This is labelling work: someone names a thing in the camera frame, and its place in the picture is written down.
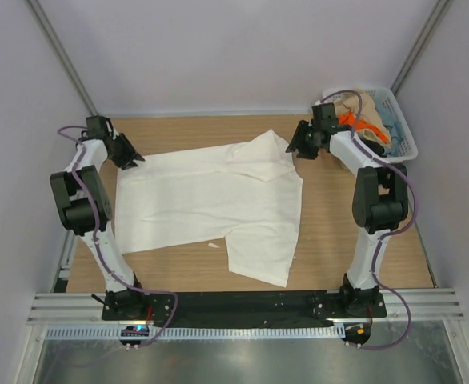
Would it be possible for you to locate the white t shirt red print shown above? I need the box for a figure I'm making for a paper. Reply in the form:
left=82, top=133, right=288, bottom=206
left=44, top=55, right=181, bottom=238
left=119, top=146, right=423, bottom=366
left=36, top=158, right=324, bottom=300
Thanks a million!
left=114, top=130, right=303, bottom=287

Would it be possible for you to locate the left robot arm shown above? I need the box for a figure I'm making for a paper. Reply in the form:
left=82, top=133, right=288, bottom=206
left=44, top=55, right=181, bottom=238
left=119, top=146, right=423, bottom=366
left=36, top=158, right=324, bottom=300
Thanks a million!
left=50, top=115, right=148, bottom=320

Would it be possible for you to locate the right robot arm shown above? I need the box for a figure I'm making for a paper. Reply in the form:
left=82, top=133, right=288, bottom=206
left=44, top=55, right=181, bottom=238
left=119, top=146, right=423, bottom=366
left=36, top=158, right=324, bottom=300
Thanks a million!
left=287, top=103, right=409, bottom=318

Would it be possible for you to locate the orange garment in basket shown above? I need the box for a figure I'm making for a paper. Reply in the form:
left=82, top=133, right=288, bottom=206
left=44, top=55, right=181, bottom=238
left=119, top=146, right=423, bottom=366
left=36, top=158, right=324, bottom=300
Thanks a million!
left=338, top=112, right=391, bottom=146

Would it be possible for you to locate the beige garment in basket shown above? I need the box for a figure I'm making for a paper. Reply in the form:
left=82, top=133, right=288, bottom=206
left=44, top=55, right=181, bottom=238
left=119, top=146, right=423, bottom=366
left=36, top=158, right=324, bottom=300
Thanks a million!
left=334, top=90, right=385, bottom=130

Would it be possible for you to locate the black garment in basket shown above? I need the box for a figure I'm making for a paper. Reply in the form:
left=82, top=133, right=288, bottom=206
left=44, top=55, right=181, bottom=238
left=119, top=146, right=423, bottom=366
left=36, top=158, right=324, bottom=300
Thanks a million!
left=363, top=139, right=386, bottom=157

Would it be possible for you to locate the light blue garment in basket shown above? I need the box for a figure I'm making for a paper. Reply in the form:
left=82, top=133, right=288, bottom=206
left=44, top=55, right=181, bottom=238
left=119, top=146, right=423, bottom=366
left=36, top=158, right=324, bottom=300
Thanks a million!
left=375, top=103, right=407, bottom=158

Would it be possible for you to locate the white plastic basket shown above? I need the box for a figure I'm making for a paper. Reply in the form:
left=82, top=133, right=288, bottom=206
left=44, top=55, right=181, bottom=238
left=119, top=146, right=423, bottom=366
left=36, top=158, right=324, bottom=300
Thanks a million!
left=322, top=86, right=418, bottom=162

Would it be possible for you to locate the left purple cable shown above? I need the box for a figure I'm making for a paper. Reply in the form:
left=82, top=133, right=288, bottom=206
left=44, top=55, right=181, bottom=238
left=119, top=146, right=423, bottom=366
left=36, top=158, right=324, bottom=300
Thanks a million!
left=57, top=124, right=179, bottom=347

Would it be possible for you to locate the purple cable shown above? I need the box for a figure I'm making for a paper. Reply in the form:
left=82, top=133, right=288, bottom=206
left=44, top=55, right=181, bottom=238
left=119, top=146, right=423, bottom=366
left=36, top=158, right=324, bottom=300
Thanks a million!
left=320, top=90, right=419, bottom=352
left=57, top=124, right=179, bottom=347

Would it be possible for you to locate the left corner aluminium post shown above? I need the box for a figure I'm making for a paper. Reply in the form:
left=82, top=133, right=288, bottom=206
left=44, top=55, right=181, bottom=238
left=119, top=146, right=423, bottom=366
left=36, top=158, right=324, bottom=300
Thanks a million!
left=25, top=0, right=99, bottom=115

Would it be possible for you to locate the corner aluminium post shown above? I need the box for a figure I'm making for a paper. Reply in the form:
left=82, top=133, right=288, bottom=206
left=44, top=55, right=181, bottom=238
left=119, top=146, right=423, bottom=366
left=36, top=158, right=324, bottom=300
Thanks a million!
left=25, top=0, right=99, bottom=115
left=391, top=0, right=454, bottom=95

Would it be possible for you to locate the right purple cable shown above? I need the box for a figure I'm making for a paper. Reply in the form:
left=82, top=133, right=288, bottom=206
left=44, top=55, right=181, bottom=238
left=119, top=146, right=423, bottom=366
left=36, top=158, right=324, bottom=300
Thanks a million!
left=320, top=90, right=419, bottom=352

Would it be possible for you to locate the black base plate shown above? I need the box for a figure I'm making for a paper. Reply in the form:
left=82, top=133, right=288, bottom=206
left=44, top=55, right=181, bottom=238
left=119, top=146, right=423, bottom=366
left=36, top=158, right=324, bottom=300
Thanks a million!
left=98, top=290, right=387, bottom=329

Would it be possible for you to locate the right corner aluminium post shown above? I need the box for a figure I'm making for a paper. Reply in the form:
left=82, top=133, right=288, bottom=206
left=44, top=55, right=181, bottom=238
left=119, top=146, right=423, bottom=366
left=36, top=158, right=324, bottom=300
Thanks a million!
left=391, top=0, right=454, bottom=95

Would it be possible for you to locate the white slotted cable duct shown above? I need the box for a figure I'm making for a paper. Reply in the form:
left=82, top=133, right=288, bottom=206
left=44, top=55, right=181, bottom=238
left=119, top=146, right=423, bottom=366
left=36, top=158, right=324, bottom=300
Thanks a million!
left=46, top=323, right=345, bottom=341

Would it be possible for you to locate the aluminium rail frame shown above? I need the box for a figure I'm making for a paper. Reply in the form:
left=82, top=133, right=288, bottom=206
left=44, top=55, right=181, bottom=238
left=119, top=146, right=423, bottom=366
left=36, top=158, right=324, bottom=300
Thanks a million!
left=26, top=289, right=463, bottom=325

